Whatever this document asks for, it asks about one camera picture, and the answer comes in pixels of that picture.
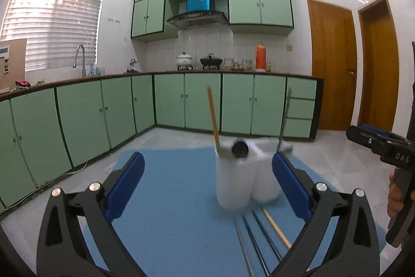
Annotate light wooden chopstick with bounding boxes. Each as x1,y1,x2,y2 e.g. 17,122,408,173
261,207,292,249
207,86,221,156

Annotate black chopstick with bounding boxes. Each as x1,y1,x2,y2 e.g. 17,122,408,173
251,211,282,262
242,215,269,277

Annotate grey chopstick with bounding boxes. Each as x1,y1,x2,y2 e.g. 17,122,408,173
277,87,291,152
233,219,255,277

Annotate black plastic spoon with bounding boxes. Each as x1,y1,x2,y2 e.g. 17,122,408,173
231,139,249,158

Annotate green lower kitchen cabinets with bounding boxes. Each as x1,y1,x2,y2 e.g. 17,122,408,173
1,71,323,211

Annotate person's right hand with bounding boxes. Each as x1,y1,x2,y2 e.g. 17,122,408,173
387,168,404,219

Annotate wooden door right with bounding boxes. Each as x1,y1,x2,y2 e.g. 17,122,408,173
358,0,399,131

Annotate wooden door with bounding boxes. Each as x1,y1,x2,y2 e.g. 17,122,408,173
307,0,357,131
358,0,399,131

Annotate wooden door left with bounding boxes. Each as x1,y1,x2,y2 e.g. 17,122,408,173
307,0,357,131

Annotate blue table cloth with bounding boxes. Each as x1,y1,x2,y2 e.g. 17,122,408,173
79,146,388,277

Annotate white plastic utensil holder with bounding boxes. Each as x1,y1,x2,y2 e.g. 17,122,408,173
215,138,293,210

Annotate orange thermos flask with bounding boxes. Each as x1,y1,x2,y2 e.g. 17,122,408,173
255,43,267,72

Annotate glass jars on counter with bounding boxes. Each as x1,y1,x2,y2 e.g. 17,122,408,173
224,58,253,71

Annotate chrome sink faucet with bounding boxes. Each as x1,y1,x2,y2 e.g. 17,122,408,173
72,43,87,79

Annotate black wok with lid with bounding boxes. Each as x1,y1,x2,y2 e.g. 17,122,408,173
200,53,223,70

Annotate small kettle on counter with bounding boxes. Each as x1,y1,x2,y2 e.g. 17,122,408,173
127,58,139,73

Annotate brown cardboard box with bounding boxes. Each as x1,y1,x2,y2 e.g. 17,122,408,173
0,39,27,94

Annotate white cooking pot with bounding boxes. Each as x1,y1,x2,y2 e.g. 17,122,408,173
176,52,193,70

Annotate blue box above hood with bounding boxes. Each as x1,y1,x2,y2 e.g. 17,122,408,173
186,0,215,12

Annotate black range hood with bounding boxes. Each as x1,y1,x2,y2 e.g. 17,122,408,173
167,10,229,30

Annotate window with white blinds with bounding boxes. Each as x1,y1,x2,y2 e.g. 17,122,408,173
1,0,103,72

